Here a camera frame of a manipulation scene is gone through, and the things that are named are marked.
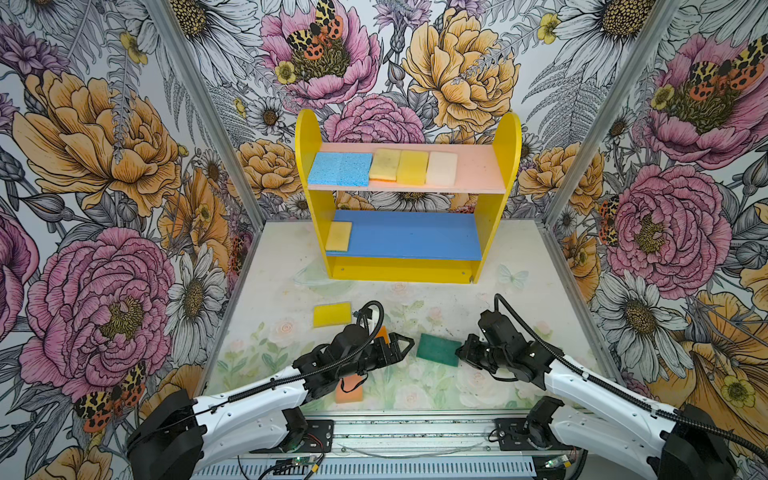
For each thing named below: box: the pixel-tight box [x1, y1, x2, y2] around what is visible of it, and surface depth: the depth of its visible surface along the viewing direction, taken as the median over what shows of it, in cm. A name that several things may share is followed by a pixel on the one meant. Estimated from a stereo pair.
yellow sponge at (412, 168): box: [396, 150, 429, 185], surface depth 76 cm
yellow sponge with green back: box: [325, 221, 352, 251], surface depth 99 cm
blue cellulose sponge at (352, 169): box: [336, 152, 373, 187], surface depth 78 cm
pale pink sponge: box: [426, 152, 458, 187], surface depth 77 cm
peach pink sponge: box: [335, 374, 363, 403], surface depth 70 cm
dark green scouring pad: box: [416, 333, 462, 367], surface depth 86 cm
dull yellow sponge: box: [370, 148, 401, 182], surface depth 78 cm
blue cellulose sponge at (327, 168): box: [308, 152, 344, 186], surface depth 78 cm
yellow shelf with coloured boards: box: [294, 108, 522, 284], surface depth 98 cm
